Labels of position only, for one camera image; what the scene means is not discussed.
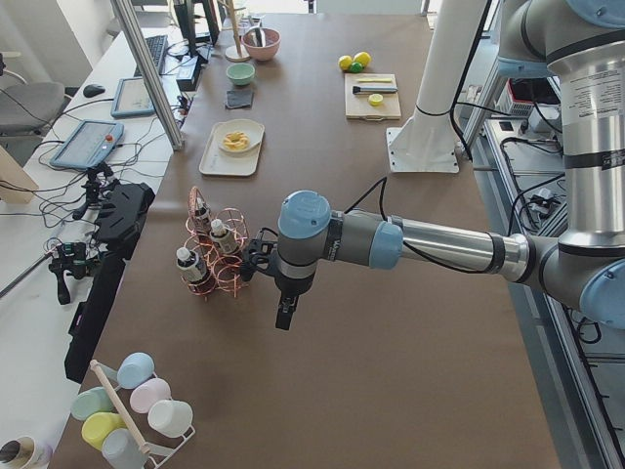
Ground aluminium frame post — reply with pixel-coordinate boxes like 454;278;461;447
111;0;184;150

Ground cream serving tray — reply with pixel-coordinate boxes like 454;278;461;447
199;118;265;177

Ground pink cup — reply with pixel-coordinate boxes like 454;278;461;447
130;377;171;413

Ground yellow cup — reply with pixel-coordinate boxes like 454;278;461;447
81;411;126;450

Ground pink bowl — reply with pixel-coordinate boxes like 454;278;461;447
242;27;281;62

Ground grey office chair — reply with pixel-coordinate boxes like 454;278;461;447
1;51;66;137

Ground blue cup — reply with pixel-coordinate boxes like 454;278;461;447
117;352;155;389

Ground white cup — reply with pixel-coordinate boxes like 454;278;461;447
147;400;193;438

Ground tape roll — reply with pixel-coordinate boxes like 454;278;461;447
1;436;53;469

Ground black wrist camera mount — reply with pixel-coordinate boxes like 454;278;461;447
239;227;278;282

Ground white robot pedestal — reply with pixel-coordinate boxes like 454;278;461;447
387;0;490;174

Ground yellow lemon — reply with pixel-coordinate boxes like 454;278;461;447
338;55;354;70
354;51;372;67

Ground yellow plastic knife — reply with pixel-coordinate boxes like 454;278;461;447
356;76;393;83

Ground blue teach pendant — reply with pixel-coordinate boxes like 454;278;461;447
110;77;155;118
50;120;124;170

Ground grey cup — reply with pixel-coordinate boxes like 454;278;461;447
102;428;148;469

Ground green bowl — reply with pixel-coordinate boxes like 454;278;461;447
226;63;256;86

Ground wooden mug tree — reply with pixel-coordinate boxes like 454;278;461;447
225;0;250;63

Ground grey folded cloth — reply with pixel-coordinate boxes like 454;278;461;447
225;89;254;109

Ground black keyboard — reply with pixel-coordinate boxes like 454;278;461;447
145;35;168;74

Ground white plate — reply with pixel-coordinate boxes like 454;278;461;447
214;118;265;154

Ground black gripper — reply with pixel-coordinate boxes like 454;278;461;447
274;266;313;329

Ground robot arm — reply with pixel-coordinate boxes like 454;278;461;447
270;1;624;329

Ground tea bottle white cap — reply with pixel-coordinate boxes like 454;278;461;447
209;218;238;255

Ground lemon half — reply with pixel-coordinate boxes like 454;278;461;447
367;94;384;107

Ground white wire cup rack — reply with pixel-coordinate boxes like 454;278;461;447
91;361;196;468

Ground green cup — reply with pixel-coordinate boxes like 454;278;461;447
70;386;115;421

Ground black hand-held gripper device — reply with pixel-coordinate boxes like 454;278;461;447
49;163;154;305

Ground copper wire bottle rack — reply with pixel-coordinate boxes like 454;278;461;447
179;187;249;297

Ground black computer mouse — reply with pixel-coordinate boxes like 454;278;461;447
83;84;105;98

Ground wooden cutting board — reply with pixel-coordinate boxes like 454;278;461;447
344;73;401;120

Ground steel muddler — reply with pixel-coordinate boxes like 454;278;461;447
352;85;397;95

